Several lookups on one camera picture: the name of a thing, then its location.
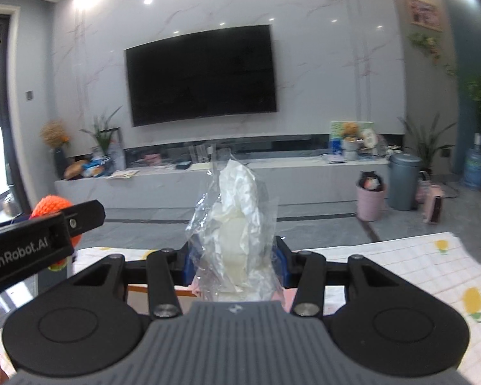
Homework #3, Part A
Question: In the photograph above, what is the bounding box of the orange cardboard box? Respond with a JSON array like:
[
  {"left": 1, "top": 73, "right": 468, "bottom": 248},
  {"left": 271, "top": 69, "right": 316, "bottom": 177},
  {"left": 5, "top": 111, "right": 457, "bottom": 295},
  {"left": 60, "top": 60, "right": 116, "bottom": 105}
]
[{"left": 127, "top": 284, "right": 200, "bottom": 315}]

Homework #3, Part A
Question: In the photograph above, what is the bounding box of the orange crochet strawberry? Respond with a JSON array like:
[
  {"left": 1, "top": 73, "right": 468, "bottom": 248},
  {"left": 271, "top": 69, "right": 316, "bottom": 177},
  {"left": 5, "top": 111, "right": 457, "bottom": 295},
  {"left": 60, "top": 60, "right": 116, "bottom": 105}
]
[{"left": 28, "top": 194, "right": 84, "bottom": 272}]

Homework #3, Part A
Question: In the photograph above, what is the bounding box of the clear plastic item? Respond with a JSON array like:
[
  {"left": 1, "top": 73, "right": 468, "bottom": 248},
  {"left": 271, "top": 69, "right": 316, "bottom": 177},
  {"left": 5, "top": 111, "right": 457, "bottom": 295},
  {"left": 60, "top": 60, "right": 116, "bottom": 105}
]
[{"left": 186, "top": 150, "right": 285, "bottom": 303}]

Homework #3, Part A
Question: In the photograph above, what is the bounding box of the pink waste bin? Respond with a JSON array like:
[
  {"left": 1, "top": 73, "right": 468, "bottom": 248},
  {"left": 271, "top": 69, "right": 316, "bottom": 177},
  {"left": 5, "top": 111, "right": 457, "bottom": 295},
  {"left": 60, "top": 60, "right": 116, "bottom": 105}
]
[{"left": 356, "top": 171, "right": 387, "bottom": 222}]

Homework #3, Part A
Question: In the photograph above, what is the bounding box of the dried flower vase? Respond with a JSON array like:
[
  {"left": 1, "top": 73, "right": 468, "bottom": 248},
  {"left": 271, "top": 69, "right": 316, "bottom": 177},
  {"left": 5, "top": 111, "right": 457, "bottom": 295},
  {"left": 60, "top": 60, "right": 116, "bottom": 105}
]
[{"left": 40, "top": 120, "right": 70, "bottom": 179}]

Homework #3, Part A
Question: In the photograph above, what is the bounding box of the checked lemon tablecloth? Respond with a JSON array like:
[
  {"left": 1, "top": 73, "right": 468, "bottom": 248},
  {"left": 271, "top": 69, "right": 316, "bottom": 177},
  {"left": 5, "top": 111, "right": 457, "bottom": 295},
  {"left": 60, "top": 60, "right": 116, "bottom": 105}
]
[{"left": 69, "top": 255, "right": 469, "bottom": 384}]

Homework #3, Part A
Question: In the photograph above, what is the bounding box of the teddy bear decoration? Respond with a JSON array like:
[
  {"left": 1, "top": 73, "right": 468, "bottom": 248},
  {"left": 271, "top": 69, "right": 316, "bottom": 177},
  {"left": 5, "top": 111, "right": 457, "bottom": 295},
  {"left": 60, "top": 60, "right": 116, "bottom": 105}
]
[{"left": 328, "top": 121, "right": 379, "bottom": 162}]

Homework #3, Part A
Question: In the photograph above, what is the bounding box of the grey trash can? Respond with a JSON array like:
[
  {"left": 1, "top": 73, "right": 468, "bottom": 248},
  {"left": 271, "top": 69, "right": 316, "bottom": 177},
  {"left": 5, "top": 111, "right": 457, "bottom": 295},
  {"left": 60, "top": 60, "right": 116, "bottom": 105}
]
[{"left": 387, "top": 153, "right": 421, "bottom": 211}]

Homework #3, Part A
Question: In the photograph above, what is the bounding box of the green plant in vase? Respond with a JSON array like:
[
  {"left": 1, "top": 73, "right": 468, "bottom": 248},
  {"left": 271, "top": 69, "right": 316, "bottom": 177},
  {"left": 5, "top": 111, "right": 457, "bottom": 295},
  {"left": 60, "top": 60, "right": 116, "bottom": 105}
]
[{"left": 80, "top": 107, "right": 126, "bottom": 175}]

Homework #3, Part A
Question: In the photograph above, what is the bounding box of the potted green plant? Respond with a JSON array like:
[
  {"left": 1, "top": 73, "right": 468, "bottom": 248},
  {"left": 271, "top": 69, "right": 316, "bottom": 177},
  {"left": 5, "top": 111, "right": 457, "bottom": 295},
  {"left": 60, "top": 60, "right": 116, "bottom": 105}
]
[{"left": 399, "top": 112, "right": 457, "bottom": 176}]

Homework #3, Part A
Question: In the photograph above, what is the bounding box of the blue water bottle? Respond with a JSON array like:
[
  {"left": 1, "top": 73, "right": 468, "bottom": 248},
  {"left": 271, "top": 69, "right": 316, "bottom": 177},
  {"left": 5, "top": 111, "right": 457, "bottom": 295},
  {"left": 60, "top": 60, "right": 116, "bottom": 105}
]
[{"left": 462, "top": 133, "right": 481, "bottom": 190}]

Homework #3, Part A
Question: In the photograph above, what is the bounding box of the black wall television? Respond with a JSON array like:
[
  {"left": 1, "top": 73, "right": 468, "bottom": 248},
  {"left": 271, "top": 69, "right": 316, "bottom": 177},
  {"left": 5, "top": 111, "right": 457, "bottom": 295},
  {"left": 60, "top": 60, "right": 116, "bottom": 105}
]
[{"left": 125, "top": 25, "right": 278, "bottom": 127}]

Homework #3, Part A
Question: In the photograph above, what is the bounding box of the framed wall picture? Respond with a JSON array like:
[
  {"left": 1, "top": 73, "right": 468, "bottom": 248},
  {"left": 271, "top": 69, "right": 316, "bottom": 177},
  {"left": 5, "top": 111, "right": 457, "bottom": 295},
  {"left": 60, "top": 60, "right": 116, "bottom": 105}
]
[{"left": 406, "top": 0, "right": 443, "bottom": 32}]

